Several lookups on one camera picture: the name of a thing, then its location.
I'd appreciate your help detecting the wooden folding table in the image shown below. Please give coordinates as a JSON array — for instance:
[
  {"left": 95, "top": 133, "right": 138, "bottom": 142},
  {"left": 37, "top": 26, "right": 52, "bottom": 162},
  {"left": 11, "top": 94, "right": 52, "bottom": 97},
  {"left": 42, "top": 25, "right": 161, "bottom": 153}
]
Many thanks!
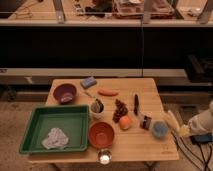
[{"left": 28, "top": 78, "right": 179, "bottom": 163}]

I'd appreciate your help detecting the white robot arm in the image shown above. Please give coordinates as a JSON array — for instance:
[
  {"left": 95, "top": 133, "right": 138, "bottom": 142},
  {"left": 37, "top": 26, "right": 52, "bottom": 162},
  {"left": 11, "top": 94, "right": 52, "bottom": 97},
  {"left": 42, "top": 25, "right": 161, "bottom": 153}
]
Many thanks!
[{"left": 163, "top": 100, "right": 213, "bottom": 137}]

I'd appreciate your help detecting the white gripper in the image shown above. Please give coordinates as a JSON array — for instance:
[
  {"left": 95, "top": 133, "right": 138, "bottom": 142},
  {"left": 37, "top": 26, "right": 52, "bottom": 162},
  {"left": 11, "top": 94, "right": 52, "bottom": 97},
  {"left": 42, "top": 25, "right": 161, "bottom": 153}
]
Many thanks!
[{"left": 166, "top": 110, "right": 201, "bottom": 137}]

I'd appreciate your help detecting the blue cup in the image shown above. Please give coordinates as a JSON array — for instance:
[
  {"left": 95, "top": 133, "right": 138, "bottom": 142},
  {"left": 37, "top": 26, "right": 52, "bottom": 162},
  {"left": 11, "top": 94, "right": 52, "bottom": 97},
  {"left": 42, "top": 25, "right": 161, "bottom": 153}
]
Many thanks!
[{"left": 152, "top": 121, "right": 168, "bottom": 139}]

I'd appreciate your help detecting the orange bowl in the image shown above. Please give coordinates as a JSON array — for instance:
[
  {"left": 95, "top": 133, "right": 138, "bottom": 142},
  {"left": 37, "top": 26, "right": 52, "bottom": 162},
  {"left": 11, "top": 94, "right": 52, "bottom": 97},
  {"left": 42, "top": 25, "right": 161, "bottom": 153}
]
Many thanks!
[{"left": 88, "top": 122, "right": 115, "bottom": 149}]

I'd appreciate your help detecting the orange fruit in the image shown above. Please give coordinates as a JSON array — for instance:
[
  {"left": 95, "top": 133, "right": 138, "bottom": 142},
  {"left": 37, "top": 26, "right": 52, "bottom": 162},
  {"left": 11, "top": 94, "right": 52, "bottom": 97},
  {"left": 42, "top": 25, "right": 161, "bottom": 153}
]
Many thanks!
[{"left": 119, "top": 115, "right": 132, "bottom": 130}]

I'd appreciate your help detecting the blue sponge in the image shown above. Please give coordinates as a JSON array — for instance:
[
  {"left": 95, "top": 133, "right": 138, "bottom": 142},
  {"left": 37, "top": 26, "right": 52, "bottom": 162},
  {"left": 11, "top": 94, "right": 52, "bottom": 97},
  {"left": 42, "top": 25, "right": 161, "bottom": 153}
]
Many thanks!
[{"left": 80, "top": 77, "right": 97, "bottom": 89}]

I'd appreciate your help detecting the green plastic tray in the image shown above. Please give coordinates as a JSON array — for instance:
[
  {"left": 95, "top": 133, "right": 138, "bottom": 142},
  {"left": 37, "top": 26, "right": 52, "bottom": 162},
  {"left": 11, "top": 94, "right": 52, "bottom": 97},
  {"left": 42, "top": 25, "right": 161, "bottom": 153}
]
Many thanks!
[{"left": 19, "top": 105, "right": 89, "bottom": 154}]

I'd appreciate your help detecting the purple bowl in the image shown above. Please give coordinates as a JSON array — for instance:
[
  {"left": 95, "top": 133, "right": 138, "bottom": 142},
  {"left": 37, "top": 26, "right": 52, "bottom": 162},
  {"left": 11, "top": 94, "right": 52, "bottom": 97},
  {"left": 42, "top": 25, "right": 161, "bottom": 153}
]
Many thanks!
[{"left": 53, "top": 83, "right": 77, "bottom": 104}]

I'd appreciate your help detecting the crumpled white cloth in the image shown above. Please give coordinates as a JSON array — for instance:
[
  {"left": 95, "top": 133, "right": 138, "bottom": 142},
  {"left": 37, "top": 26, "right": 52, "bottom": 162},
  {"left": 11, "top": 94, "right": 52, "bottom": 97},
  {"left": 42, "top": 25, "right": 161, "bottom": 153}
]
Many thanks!
[{"left": 41, "top": 128, "right": 69, "bottom": 149}]

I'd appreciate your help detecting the dark grape bunch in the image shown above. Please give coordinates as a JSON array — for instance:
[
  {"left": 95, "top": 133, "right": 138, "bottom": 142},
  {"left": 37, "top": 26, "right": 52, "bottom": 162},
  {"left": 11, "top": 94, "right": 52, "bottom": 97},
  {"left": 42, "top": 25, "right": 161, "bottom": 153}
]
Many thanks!
[{"left": 113, "top": 99, "right": 128, "bottom": 123}]

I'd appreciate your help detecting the small dark box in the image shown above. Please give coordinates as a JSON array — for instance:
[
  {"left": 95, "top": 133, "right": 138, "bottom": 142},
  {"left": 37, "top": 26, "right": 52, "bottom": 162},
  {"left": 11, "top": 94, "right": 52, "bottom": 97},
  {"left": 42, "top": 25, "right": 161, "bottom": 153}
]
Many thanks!
[{"left": 140, "top": 115, "right": 152, "bottom": 130}]

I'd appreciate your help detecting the black power box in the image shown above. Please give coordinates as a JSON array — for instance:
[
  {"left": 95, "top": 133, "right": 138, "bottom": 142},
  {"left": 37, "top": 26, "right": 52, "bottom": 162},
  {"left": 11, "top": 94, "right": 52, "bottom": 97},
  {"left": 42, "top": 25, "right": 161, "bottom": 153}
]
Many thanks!
[{"left": 190, "top": 133, "right": 213, "bottom": 144}]

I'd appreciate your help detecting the black marker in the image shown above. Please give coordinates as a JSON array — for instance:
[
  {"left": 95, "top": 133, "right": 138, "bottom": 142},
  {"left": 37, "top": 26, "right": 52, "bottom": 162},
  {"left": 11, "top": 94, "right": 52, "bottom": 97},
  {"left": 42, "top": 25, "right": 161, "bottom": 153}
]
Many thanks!
[{"left": 134, "top": 94, "right": 139, "bottom": 116}]

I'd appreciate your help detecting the white cup with utensil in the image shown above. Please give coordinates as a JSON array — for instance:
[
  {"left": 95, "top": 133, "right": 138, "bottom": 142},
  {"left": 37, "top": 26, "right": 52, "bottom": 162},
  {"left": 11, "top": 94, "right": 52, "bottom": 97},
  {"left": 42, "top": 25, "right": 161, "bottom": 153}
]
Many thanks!
[{"left": 90, "top": 99, "right": 104, "bottom": 119}]

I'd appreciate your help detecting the orange carrot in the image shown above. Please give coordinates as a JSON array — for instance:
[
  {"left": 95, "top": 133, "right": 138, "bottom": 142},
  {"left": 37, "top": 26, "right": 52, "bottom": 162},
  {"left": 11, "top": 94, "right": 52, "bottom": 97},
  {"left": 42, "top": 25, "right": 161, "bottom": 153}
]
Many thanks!
[{"left": 98, "top": 89, "right": 118, "bottom": 97}]

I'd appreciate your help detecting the metal can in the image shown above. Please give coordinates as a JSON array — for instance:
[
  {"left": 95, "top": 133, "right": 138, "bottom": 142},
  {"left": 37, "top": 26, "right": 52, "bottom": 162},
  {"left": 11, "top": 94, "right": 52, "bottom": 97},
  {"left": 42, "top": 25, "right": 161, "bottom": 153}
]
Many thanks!
[{"left": 98, "top": 149, "right": 112, "bottom": 165}]

